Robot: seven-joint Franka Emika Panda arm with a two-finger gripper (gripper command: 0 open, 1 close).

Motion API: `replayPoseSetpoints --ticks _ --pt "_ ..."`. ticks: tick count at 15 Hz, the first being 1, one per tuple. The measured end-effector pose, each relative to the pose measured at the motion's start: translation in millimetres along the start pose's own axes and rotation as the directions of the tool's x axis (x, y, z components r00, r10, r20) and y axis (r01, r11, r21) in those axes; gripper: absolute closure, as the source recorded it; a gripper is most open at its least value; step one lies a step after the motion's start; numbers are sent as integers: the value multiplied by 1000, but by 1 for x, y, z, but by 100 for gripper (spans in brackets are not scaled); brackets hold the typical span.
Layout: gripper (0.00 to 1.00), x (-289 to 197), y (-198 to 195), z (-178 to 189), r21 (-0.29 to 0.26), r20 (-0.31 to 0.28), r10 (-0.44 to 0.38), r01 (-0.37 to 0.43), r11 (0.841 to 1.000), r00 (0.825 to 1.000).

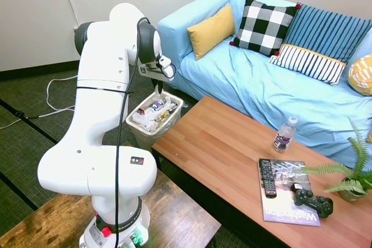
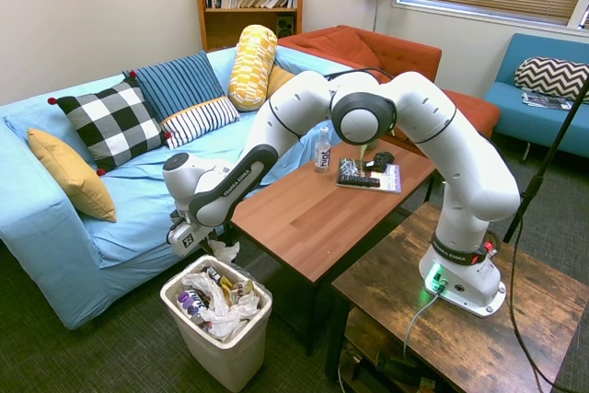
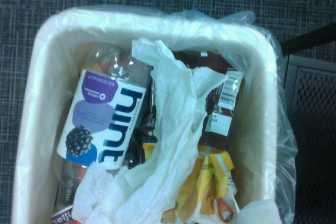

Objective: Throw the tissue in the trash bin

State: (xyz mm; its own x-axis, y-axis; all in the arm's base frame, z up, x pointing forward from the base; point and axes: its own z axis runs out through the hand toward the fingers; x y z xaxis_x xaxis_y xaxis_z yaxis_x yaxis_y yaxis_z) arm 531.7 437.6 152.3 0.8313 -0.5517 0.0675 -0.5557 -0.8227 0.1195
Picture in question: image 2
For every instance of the blue striped pillow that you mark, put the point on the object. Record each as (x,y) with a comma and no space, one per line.
(177,82)

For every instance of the black speaker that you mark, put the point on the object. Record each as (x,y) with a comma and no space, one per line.
(285,26)

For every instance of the white plastic bag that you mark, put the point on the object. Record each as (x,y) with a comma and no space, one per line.
(225,315)

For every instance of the white tissue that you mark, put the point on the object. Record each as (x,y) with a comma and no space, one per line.
(225,251)

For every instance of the teal sofa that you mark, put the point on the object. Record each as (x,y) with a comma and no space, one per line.
(520,121)

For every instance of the orange sofa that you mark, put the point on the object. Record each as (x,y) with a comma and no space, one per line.
(405,54)

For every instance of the small potted green plant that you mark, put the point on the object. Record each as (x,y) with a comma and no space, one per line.
(375,143)

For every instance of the rustic wooden robot table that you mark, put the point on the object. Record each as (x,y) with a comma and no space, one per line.
(460,338)

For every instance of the black remote control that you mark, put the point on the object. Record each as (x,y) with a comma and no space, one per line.
(352,172)

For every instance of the yellow patterned bolster pillow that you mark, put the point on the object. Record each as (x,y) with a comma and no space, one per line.
(250,68)

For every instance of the black white chevron pillow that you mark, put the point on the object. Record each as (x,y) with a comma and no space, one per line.
(550,76)

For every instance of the beige plastic trash bin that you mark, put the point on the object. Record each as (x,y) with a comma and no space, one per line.
(230,356)

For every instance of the light blue sofa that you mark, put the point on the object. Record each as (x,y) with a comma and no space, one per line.
(129,199)

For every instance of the clear water bottle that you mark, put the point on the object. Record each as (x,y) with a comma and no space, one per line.
(323,153)

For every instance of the grey magazine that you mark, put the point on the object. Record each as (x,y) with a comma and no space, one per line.
(545,100)

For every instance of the black game controller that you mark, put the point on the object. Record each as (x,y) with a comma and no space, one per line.
(381,160)

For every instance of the purple magazine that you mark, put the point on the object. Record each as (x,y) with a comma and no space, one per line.
(391,179)

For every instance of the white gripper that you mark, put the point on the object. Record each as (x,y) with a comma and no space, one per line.
(186,239)

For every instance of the black tripod stand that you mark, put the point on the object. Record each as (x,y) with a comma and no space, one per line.
(538,176)

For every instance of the white navy striped pillow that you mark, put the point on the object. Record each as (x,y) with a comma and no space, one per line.
(200,119)

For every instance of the mustard striped bolster pillow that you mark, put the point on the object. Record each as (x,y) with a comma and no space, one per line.
(278,80)

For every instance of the black white checkered pillow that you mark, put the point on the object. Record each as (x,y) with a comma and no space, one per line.
(112,121)

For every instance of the wooden coffee table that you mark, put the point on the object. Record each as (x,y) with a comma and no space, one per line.
(322,223)

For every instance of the mustard yellow square pillow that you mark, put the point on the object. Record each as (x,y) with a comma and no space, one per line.
(73,176)

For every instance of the wooden bookshelf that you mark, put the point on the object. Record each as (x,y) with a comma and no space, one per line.
(248,27)

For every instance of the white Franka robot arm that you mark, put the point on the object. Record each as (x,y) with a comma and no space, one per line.
(460,167)

